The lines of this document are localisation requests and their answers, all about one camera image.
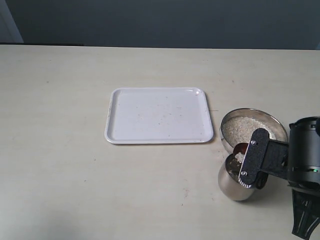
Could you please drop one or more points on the white rectangular plastic tray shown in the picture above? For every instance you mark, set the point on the white rectangular plastic tray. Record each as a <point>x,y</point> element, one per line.
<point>158,115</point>

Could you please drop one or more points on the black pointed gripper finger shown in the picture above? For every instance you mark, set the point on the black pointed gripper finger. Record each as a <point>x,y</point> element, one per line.
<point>306,211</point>

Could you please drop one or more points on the white rice in bowl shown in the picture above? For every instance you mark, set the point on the white rice in bowl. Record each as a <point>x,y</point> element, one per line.
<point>240,129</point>

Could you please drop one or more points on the brown wooden spoon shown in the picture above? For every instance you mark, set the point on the brown wooden spoon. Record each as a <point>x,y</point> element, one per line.
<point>239,151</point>

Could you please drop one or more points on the black flat gripper finger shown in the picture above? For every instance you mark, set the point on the black flat gripper finger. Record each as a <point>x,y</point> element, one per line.
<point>263,157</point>

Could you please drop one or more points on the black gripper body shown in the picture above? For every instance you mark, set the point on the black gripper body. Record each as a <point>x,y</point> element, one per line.
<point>304,153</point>

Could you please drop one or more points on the stainless steel cup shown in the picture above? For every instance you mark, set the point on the stainless steel cup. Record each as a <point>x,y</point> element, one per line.
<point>228,180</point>

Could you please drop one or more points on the steel bowl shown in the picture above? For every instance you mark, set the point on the steel bowl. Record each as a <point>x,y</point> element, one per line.
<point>275,126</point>

